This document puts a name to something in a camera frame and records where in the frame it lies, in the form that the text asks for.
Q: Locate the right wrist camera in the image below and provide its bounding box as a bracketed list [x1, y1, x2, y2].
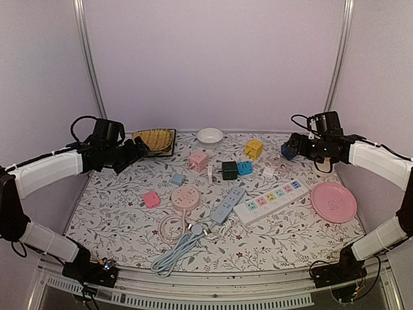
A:
[307, 116, 319, 140]

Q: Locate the white plug adapter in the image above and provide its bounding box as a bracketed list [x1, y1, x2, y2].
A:
[207, 165, 214, 184]

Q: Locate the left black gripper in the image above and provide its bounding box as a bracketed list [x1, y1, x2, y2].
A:
[105, 136, 150, 174]

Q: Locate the pink cube plug adapter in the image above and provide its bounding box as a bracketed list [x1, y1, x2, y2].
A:
[188, 152, 208, 172]

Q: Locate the aluminium frame post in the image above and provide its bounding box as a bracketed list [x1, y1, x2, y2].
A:
[324, 0, 355, 112]
[73, 0, 107, 119]

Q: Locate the front aluminium rail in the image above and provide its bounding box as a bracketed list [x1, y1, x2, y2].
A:
[27, 257, 406, 309]

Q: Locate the light blue charger plug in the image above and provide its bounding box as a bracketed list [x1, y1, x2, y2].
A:
[171, 174, 186, 186]

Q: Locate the white ceramic bowl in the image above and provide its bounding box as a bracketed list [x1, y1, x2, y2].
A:
[197, 128, 223, 145]

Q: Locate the left aluminium frame post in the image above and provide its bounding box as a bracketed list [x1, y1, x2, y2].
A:
[73, 0, 107, 119]

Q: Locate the pink plastic plate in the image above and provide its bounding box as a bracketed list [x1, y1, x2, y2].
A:
[310, 183, 358, 223]

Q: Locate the cream plastic cup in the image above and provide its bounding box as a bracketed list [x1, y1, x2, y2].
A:
[314, 159, 333, 174]

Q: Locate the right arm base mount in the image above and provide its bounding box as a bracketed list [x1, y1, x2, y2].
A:
[308, 260, 367, 304]

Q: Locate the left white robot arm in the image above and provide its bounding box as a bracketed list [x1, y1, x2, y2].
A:
[1, 117, 150, 280]

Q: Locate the right aluminium frame post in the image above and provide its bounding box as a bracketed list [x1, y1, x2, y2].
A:
[324, 0, 355, 112]

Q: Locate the light blue cube adapter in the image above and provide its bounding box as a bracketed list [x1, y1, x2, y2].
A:
[237, 161, 254, 176]

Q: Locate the white power strip cable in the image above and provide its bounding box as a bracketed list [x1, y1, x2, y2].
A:
[206, 216, 239, 240]

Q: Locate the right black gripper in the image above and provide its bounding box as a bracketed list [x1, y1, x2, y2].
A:
[287, 132, 330, 163]

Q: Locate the pink round power strip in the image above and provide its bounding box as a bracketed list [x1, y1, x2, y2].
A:
[171, 185, 200, 211]

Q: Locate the dark green cube socket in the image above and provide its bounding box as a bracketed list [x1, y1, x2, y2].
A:
[220, 161, 238, 180]

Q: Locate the dark blue cube socket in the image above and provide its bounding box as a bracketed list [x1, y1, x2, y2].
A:
[280, 143, 297, 161]

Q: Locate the small white charger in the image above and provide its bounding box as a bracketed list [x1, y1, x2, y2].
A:
[262, 167, 275, 178]

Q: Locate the black and tan mat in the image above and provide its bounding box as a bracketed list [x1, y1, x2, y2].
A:
[132, 129, 176, 158]

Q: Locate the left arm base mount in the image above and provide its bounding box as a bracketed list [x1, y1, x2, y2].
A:
[62, 256, 119, 288]

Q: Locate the yellow cube plug adapter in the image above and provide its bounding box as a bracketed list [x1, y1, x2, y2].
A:
[245, 139, 263, 160]

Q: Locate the light blue coiled cable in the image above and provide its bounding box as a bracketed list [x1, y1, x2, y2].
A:
[150, 225, 214, 278]

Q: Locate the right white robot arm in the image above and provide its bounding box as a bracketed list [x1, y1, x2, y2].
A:
[281, 111, 412, 282]

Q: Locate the pink square plug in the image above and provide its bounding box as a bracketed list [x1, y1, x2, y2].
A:
[142, 191, 161, 209]

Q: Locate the white long power strip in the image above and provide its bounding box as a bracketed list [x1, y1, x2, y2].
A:
[233, 179, 310, 225]

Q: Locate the pink coiled cable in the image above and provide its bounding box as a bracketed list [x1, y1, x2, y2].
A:
[159, 208, 194, 245]

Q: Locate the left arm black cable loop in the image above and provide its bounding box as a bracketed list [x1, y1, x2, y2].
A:
[70, 115, 97, 143]

